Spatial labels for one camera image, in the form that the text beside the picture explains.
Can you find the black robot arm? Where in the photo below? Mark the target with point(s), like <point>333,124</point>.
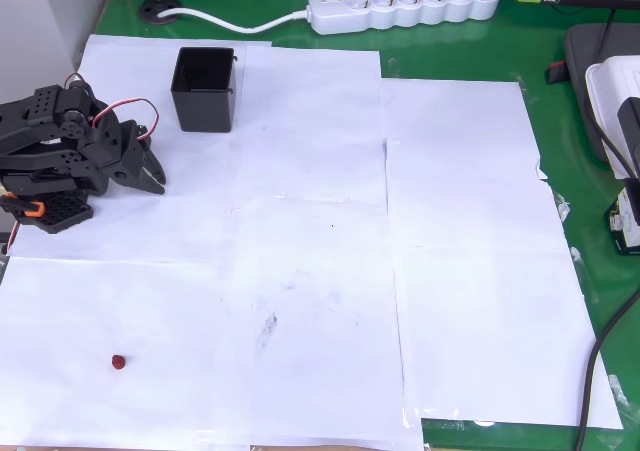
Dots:
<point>30,141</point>

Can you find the white power strip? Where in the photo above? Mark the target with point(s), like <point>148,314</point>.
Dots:
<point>400,16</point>

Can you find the small red plastic piece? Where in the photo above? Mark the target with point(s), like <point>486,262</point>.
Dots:
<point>118,362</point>

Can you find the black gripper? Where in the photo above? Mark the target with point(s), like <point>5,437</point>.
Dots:
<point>131,163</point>

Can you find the orange black table clamp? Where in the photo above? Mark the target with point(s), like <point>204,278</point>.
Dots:
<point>30,207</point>

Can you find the white paper sheet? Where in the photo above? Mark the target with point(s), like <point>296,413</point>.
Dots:
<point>325,371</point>
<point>60,411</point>
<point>500,331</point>
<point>125,66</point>
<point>475,206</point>
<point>190,221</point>
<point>450,111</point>
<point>310,101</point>

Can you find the small printed carton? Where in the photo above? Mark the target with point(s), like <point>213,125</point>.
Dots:
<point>625,236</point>

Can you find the red black usb stick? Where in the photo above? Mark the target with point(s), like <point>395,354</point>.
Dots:
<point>558,73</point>

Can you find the white plastic container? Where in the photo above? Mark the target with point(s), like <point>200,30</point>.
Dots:
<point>607,91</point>

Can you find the black square cup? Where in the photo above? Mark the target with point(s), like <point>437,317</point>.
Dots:
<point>205,111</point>

